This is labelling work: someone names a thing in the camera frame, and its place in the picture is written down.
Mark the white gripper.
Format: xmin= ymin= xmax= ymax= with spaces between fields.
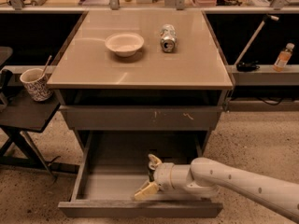
xmin=134 ymin=154 xmax=174 ymax=201

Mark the green soda can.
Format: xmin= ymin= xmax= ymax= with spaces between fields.
xmin=148 ymin=165 xmax=155 ymax=182

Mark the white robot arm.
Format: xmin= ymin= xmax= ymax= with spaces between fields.
xmin=133 ymin=154 xmax=299 ymax=223

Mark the open middle drawer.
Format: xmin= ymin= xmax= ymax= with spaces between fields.
xmin=59 ymin=131 xmax=223 ymax=218

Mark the closed top drawer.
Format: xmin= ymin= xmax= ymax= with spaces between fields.
xmin=60 ymin=105 xmax=222 ymax=131

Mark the grey drawer cabinet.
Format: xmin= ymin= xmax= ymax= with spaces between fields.
xmin=49 ymin=8 xmax=233 ymax=151

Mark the silver can lying down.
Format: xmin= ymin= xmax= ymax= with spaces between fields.
xmin=160 ymin=24 xmax=177 ymax=53

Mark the white paper bowl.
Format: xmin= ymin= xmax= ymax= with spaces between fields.
xmin=105 ymin=33 xmax=144 ymax=57

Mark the dark side table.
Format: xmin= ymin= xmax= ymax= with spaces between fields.
xmin=0 ymin=46 xmax=80 ymax=182

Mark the wooden stir stick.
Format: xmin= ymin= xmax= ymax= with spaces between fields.
xmin=40 ymin=55 xmax=52 ymax=77

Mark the patterned paper cup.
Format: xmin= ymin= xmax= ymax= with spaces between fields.
xmin=20 ymin=68 xmax=52 ymax=102

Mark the orange drink bottle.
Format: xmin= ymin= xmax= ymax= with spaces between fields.
xmin=273 ymin=43 xmax=294 ymax=72

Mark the black cable bundle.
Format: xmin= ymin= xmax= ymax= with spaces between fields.
xmin=235 ymin=61 xmax=261 ymax=73

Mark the white pole with black handle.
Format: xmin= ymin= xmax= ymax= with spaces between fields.
xmin=234 ymin=14 xmax=279 ymax=65

